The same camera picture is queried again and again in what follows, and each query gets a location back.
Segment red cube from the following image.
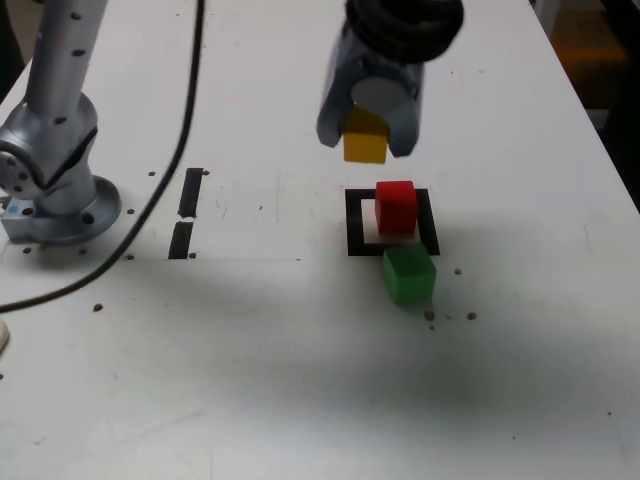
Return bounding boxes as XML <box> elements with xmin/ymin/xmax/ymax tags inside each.
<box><xmin>375</xmin><ymin>180</ymin><xmax>419</xmax><ymax>235</ymax></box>

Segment black tape strip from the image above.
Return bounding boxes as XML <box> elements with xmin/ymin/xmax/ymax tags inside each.
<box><xmin>167</xmin><ymin>167</ymin><xmax>205</xmax><ymax>261</ymax></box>

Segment black tape square outline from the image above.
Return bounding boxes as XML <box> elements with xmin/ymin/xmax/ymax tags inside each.
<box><xmin>344</xmin><ymin>188</ymin><xmax>442</xmax><ymax>257</ymax></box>

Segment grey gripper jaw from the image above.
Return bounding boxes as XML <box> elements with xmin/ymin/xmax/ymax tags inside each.
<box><xmin>349</xmin><ymin>75</ymin><xmax>425</xmax><ymax>160</ymax></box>

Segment yellow cube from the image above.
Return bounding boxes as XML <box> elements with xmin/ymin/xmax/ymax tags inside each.
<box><xmin>342</xmin><ymin>104</ymin><xmax>390</xmax><ymax>165</ymax></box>

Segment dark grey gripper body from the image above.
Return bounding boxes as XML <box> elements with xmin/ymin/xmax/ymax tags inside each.
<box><xmin>343</xmin><ymin>47</ymin><xmax>427</xmax><ymax>99</ymax></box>

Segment black cable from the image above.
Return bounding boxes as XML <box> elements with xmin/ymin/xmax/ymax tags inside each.
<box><xmin>0</xmin><ymin>0</ymin><xmax>207</xmax><ymax>314</ymax></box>

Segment green cube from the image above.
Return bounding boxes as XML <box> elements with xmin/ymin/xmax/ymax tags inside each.
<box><xmin>382</xmin><ymin>244</ymin><xmax>438</xmax><ymax>307</ymax></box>

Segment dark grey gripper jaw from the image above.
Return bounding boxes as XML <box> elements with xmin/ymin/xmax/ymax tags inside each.
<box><xmin>315</xmin><ymin>48</ymin><xmax>354</xmax><ymax>148</ymax></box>

